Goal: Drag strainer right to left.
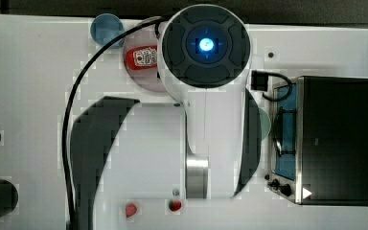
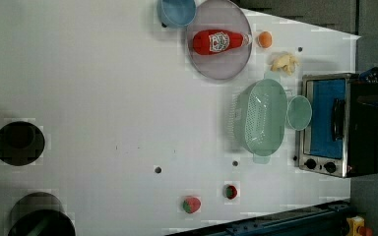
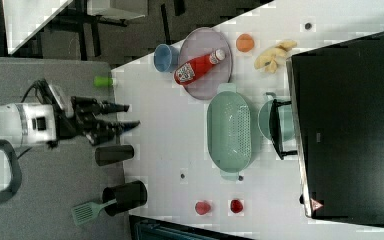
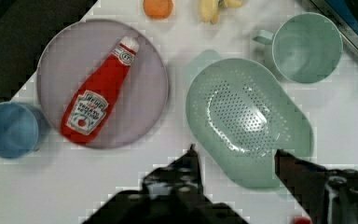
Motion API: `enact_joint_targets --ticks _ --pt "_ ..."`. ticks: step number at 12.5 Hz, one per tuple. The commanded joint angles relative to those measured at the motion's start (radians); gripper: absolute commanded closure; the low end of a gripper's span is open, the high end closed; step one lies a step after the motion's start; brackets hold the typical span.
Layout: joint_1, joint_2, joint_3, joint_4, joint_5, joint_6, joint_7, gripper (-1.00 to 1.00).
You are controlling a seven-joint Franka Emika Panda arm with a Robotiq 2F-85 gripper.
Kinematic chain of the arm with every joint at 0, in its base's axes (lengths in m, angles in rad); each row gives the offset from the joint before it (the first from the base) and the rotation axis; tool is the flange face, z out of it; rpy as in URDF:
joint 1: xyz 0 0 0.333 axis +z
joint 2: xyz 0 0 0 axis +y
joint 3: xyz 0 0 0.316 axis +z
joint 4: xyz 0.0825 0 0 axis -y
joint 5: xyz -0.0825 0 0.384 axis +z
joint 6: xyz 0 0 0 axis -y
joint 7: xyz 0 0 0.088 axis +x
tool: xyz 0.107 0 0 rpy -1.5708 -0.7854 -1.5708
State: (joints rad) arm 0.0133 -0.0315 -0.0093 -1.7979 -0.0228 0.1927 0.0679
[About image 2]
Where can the green mug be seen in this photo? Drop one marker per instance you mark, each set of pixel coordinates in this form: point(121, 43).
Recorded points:
point(299, 113)

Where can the black silver toaster oven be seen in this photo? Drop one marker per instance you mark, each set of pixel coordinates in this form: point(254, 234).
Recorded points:
point(342, 138)

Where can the pink toy strawberry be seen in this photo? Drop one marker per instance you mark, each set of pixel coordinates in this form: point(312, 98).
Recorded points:
point(191, 204)

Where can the green plastic strainer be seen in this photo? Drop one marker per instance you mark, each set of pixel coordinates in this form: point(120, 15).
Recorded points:
point(259, 117)

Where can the grey round plate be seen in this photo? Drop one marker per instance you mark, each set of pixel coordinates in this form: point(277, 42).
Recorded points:
point(219, 15)

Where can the yellow red stop button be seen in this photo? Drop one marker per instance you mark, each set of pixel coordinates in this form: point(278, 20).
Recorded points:
point(357, 227)

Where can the black robot base lower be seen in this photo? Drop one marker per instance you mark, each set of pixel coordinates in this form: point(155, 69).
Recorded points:
point(40, 214)

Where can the blue mug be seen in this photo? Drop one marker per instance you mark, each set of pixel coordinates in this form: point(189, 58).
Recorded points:
point(176, 13)

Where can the dark red toy strawberry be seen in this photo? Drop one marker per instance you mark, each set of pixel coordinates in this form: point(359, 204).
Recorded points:
point(230, 192)

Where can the red ketchup bottle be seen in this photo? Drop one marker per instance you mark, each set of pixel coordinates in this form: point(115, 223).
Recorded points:
point(216, 41)

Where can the orange toy fruit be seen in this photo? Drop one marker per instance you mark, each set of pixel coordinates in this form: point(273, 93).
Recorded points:
point(265, 39)

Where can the peeled toy banana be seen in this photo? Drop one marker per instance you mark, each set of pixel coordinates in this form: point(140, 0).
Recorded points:
point(286, 63)

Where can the blue metal frame rail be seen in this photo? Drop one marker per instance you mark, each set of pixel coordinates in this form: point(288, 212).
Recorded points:
point(322, 220)

